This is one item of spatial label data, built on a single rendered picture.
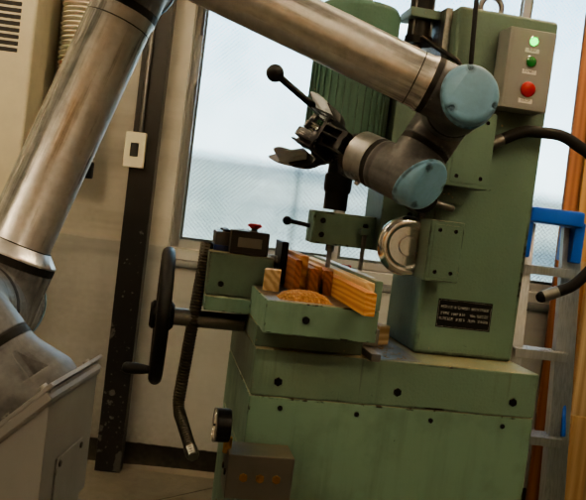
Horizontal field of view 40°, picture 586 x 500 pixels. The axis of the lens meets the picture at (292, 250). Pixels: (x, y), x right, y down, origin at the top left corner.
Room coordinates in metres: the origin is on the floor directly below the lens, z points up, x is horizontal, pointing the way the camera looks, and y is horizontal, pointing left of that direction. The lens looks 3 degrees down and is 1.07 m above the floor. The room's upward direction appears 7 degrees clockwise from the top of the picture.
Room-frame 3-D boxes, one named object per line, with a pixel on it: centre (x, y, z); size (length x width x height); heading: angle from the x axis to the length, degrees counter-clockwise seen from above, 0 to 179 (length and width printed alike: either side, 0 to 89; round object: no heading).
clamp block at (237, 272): (1.71, 0.11, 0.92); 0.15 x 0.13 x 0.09; 10
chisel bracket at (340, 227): (1.73, -0.10, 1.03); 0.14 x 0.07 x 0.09; 100
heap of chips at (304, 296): (1.49, -0.03, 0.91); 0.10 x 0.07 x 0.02; 100
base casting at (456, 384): (1.75, -0.20, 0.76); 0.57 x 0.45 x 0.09; 100
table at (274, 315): (1.73, 0.03, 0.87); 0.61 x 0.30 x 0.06; 10
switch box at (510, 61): (1.65, -0.42, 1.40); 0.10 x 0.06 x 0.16; 100
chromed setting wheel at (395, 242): (1.63, -0.23, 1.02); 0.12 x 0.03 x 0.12; 100
